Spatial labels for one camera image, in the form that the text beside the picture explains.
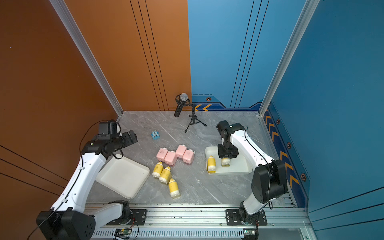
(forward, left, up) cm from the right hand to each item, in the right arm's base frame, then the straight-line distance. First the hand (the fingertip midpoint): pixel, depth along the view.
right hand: (224, 156), depth 83 cm
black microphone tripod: (+32, +18, -2) cm, 37 cm away
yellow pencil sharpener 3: (-17, +27, -4) cm, 32 cm away
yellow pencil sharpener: (-7, +37, -3) cm, 38 cm away
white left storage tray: (-6, +61, -14) cm, 63 cm away
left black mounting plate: (-29, +48, -9) cm, 56 cm away
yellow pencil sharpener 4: (-4, 0, +1) cm, 4 cm away
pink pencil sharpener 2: (+1, +31, -4) cm, 31 cm away
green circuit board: (-34, +50, -13) cm, 62 cm away
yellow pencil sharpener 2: (-4, +7, -4) cm, 9 cm away
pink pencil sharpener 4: (+2, +21, -3) cm, 21 cm away
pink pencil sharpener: (+3, +37, -3) cm, 37 cm away
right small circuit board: (-34, -9, -11) cm, 37 cm away
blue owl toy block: (+22, +45, -9) cm, 51 cm away
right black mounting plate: (-29, -4, -2) cm, 30 cm away
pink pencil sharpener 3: (+6, +26, -3) cm, 26 cm away
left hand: (+6, +52, +11) cm, 53 cm away
